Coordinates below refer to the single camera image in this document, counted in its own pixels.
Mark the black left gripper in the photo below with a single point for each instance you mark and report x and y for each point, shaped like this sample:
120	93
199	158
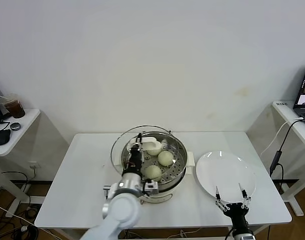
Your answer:
135	161

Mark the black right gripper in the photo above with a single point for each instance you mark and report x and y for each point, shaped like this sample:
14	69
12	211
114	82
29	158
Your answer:
237	213

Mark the white steamed baozi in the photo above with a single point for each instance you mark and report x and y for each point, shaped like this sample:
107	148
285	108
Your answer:
151	172
165	158
153	151

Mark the plastic cup iced coffee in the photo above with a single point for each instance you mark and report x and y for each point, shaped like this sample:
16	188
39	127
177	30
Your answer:
16	111

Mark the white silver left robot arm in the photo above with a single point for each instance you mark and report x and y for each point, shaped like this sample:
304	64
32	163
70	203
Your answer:
122	210

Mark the stainless steel steamer basket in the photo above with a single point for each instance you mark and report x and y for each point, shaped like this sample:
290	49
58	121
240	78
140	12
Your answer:
182	160

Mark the steel steamer pot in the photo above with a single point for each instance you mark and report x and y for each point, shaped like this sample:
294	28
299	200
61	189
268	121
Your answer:
167	195

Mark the white round plate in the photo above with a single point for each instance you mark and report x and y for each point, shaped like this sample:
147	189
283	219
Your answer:
226	175

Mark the white side desk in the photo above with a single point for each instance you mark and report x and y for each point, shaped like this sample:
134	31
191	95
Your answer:
22	130
283	111

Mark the grey round earbud case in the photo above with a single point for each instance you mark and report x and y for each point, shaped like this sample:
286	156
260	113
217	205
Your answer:
16	126

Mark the black computer mouse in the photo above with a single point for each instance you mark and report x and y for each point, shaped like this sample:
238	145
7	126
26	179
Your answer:
2	137

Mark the white floor plug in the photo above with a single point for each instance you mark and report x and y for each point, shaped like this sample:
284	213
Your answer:
24	228

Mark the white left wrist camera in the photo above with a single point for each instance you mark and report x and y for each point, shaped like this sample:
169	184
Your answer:
150	188

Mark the white wall outlet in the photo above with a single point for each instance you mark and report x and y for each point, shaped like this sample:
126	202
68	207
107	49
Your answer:
32	165

